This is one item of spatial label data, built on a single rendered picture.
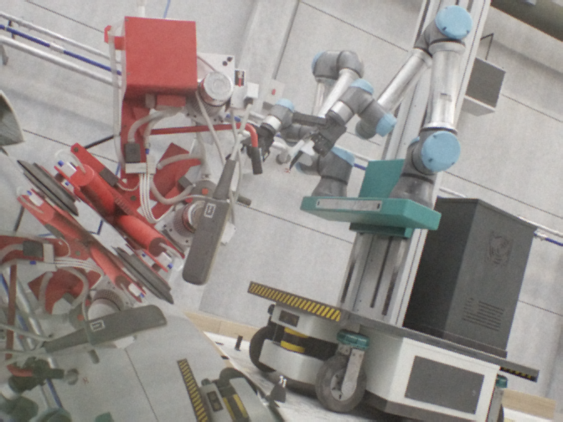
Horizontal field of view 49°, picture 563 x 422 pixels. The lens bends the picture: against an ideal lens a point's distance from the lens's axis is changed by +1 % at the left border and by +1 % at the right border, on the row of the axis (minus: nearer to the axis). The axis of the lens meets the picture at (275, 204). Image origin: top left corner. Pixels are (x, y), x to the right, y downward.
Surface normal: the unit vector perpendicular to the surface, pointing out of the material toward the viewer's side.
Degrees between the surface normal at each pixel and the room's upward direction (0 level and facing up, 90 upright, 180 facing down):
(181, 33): 90
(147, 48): 90
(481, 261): 90
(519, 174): 90
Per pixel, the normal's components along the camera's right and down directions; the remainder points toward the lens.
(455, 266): -0.83, -0.32
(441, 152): 0.08, 0.03
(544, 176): 0.33, -0.03
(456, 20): 0.12, -0.23
